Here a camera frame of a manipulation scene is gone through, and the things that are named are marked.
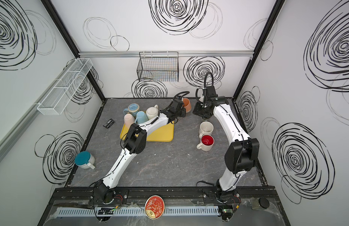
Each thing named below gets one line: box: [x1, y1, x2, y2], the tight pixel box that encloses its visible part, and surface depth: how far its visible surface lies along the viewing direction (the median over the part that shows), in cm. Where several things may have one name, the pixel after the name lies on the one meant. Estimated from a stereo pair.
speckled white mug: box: [198, 121, 215, 139], surface depth 95 cm
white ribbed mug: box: [145, 104, 159, 121], surface depth 104 cm
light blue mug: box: [134, 111, 150, 125], surface depth 99 cm
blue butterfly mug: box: [123, 103, 140, 119], surface depth 101 cm
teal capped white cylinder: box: [74, 150, 96, 170], surface depth 82 cm
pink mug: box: [123, 113, 135, 130], surface depth 99 cm
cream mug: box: [196, 134, 215, 152], surface depth 91 cm
